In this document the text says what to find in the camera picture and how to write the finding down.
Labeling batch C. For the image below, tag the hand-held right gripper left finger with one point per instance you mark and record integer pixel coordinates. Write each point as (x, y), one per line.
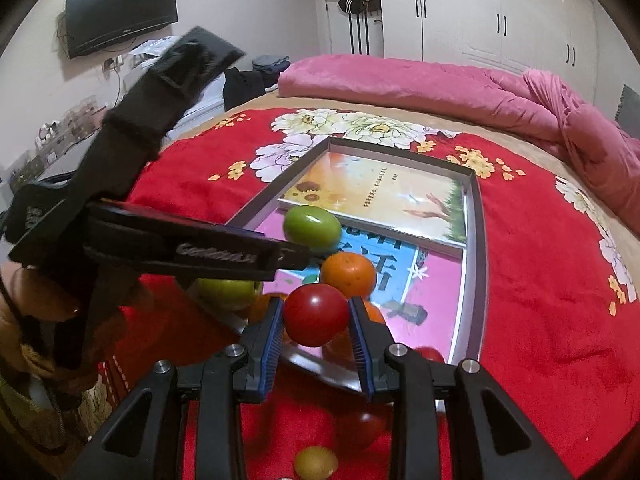
(270, 345)

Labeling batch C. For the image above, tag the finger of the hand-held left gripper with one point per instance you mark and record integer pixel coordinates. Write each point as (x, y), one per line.
(295, 259)

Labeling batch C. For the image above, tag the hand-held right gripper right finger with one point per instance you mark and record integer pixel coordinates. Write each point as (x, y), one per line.
(359, 345)

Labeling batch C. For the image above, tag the red cherry tomato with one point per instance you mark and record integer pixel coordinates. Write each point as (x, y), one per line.
(431, 355)
(316, 315)
(361, 427)

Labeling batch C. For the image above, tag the grey cardboard box tray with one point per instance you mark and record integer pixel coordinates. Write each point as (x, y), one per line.
(477, 260)

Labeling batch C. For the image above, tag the person's left hand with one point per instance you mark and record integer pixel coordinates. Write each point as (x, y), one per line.
(35, 295)

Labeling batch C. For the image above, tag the pale green jujube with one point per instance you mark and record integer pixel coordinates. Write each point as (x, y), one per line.
(225, 294)

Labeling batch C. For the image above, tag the pink book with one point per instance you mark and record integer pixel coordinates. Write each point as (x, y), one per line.
(435, 290)

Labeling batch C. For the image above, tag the yellow sunflower book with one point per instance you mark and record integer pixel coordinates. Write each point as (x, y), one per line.
(380, 195)

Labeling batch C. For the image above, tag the small brown kiwi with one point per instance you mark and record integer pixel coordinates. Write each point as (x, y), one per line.
(315, 462)

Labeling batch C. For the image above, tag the white drawer cabinet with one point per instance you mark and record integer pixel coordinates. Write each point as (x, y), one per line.
(207, 105)

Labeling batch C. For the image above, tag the black bag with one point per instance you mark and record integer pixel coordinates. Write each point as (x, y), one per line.
(245, 87)

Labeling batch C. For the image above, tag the red floral blanket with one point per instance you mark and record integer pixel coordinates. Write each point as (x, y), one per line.
(540, 310)

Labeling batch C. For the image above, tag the folded dark clothes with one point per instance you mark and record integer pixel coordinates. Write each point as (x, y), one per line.
(271, 66)

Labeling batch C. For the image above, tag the pink quilt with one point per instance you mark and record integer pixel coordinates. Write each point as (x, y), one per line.
(425, 90)

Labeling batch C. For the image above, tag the white wardrobe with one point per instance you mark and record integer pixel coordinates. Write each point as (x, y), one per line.
(500, 10)

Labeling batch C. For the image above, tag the grey pillow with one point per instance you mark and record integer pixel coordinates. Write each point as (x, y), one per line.
(629, 107)

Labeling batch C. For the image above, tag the wall power socket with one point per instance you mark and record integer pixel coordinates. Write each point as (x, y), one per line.
(114, 63)

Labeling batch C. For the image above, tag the black wall television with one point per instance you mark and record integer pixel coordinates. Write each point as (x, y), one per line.
(120, 12)

